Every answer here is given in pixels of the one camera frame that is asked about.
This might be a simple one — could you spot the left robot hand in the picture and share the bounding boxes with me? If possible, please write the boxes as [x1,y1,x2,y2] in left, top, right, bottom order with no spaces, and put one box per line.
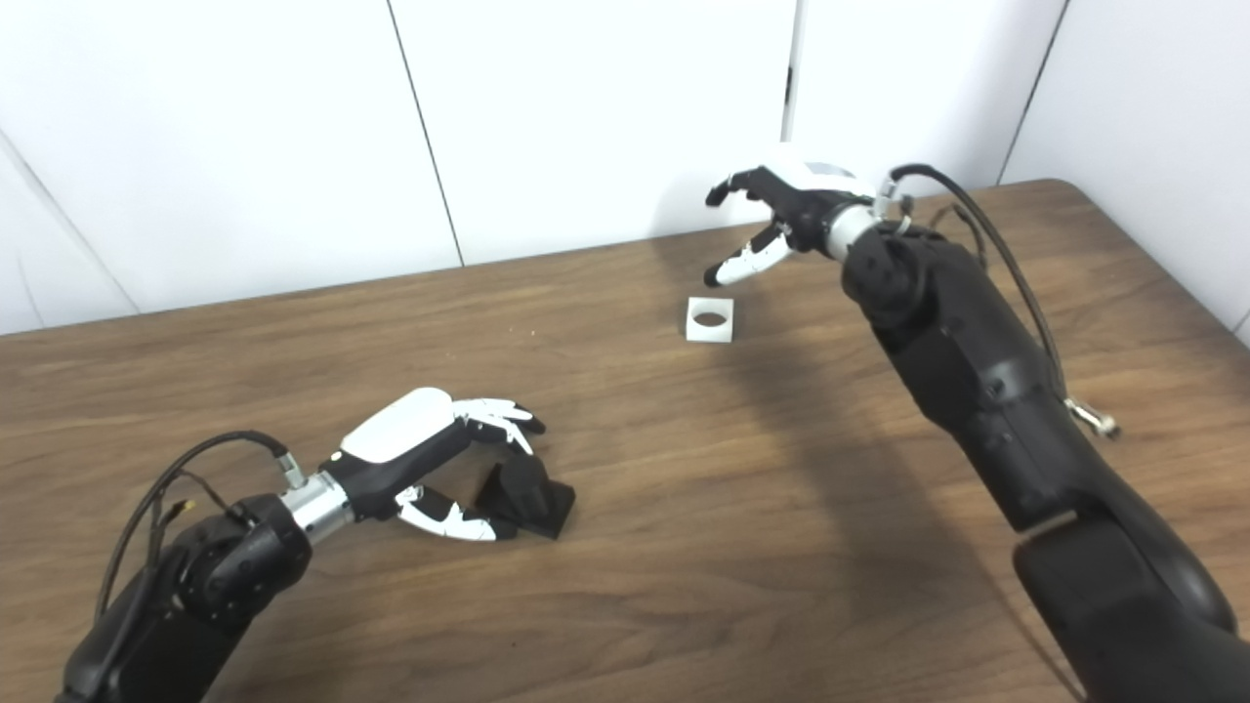
[322,388,546,543]

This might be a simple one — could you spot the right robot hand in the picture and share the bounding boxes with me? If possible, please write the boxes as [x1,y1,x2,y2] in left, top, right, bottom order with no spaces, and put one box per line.
[704,146,880,289]

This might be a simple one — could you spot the black peg with square base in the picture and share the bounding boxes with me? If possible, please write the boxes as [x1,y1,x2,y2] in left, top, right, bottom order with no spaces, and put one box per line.
[474,454,577,540]

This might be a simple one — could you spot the white square piece with hole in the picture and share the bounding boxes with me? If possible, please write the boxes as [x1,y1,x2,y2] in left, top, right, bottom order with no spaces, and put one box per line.
[686,296,735,344]

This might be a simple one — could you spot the thin right arm wires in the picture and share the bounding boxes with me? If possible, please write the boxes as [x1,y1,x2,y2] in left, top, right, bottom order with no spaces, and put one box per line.
[928,198,989,271]

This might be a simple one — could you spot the thin arm wires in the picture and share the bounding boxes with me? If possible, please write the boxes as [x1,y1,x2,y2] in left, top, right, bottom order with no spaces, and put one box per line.
[928,198,989,271]
[146,469,257,550]

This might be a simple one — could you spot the thin left arm wires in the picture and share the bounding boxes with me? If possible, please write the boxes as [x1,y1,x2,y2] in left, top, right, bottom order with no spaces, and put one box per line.
[146,469,257,550]

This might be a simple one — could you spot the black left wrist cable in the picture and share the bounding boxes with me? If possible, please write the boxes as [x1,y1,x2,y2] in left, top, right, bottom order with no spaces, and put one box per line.
[96,431,309,618]

